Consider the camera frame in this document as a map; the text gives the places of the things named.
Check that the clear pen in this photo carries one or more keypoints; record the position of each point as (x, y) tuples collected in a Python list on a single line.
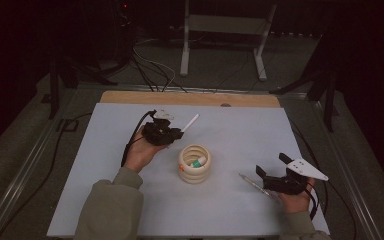
[(251, 181)]

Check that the green and white glue stick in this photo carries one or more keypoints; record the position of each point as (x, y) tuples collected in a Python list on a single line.
[(197, 163)]

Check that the person's right hand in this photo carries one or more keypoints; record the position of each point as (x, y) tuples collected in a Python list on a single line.
[(296, 201)]

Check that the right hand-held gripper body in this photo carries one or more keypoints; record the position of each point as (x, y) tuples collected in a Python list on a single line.
[(285, 186)]

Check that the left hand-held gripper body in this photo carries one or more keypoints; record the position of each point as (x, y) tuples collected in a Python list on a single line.
[(156, 133)]

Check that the white pen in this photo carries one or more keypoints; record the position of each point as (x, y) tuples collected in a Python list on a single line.
[(191, 123)]

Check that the metal floor rail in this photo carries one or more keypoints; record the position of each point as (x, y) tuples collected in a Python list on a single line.
[(353, 186), (20, 181)]

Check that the cream ribbed pen holder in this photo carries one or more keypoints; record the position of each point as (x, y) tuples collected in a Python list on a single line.
[(195, 175)]

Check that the dark equipment with red light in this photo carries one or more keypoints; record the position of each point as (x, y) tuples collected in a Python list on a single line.
[(124, 23)]

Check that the person's left hand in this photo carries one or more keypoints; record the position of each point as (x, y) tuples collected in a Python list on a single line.
[(140, 153)]

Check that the black tripod stand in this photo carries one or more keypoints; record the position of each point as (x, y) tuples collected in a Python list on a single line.
[(54, 86), (329, 100)]

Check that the white metal stand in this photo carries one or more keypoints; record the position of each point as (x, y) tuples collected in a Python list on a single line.
[(228, 25)]

